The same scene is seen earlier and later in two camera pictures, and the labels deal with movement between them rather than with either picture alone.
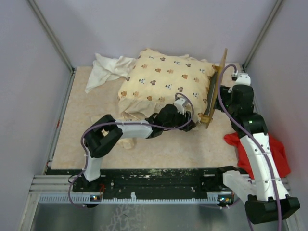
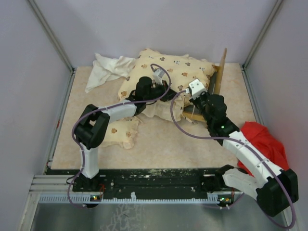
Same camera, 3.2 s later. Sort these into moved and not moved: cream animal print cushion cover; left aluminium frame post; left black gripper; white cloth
Moved: left black gripper
Not moved: left aluminium frame post; white cloth; cream animal print cushion cover
